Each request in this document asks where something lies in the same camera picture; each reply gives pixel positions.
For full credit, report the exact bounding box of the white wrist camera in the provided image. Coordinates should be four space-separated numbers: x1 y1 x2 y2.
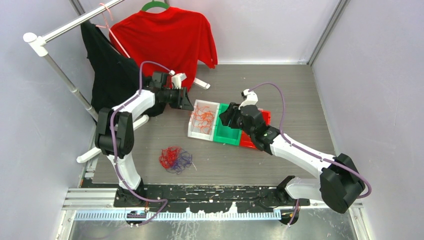
169 70 187 89
238 89 258 110

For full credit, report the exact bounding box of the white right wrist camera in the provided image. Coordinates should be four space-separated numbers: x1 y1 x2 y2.
238 89 258 110

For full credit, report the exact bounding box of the metal clothes rack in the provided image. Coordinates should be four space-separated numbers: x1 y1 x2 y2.
22 0 212 165

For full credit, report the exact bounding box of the white slotted cable duct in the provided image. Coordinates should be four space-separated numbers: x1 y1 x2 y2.
74 209 282 222

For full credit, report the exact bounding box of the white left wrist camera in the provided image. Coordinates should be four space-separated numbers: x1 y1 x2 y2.
169 70 187 89

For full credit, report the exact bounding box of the green clothes hanger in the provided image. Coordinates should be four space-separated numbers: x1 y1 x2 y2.
141 0 170 12

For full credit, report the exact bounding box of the orange cable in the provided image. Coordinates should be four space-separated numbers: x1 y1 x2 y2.
191 105 216 136

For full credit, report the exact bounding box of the black t-shirt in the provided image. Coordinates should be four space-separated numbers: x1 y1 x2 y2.
80 21 167 117

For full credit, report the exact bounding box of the cable pile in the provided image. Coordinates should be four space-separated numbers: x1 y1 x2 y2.
158 146 194 175

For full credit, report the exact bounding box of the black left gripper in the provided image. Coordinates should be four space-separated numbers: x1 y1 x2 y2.
161 85 193 111

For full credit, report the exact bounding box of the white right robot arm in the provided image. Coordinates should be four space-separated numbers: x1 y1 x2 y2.
219 102 371 214

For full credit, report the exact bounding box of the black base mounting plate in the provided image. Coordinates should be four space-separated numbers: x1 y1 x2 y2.
113 184 296 214

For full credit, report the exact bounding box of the pink clothes hanger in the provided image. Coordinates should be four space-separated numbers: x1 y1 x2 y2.
95 2 131 58

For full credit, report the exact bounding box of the green plastic bin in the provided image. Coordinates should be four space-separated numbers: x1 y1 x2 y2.
213 103 242 146

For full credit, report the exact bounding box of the red t-shirt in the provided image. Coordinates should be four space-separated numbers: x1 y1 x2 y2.
109 7 218 90

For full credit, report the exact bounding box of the red plastic bin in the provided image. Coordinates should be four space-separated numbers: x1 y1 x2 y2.
239 108 271 149

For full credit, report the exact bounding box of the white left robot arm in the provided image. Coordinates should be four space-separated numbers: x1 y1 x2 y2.
94 71 194 207

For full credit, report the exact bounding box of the white plastic bin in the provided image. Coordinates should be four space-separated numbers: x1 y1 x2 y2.
187 99 220 142

